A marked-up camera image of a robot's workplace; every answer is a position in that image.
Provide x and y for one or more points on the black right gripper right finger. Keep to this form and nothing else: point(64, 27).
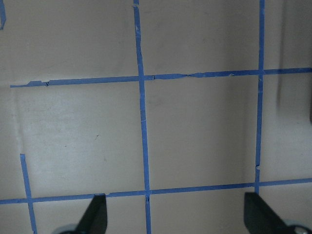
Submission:
point(259, 218)

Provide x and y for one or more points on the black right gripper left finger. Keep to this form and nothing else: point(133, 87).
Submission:
point(93, 221)

